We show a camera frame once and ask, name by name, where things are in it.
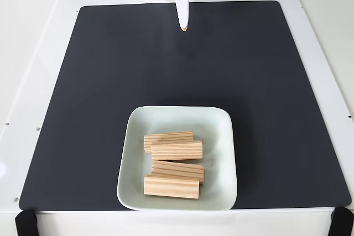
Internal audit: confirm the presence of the striped wooden block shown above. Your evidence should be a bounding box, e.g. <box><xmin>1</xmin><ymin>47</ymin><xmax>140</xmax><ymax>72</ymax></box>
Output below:
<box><xmin>150</xmin><ymin>140</ymin><xmax>204</xmax><ymax>161</ymax></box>
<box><xmin>144</xmin><ymin>130</ymin><xmax>195</xmax><ymax>154</ymax></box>

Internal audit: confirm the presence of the grooved wooden block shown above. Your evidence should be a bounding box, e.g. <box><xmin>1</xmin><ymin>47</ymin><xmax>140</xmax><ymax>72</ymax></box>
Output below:
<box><xmin>151</xmin><ymin>160</ymin><xmax>206</xmax><ymax>185</ymax></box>

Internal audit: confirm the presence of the smooth wooden block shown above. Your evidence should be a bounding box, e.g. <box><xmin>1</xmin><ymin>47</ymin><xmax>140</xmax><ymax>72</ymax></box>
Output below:
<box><xmin>143</xmin><ymin>174</ymin><xmax>201</xmax><ymax>201</ymax></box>

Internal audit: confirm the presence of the pale green square plate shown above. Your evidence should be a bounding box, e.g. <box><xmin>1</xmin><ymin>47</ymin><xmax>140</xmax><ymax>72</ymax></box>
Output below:
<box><xmin>116</xmin><ymin>105</ymin><xmax>238</xmax><ymax>212</ymax></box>

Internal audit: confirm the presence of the black rubber mat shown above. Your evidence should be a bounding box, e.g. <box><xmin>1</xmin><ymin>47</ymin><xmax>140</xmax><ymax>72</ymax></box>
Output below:
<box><xmin>18</xmin><ymin>0</ymin><xmax>352</xmax><ymax>211</ymax></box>

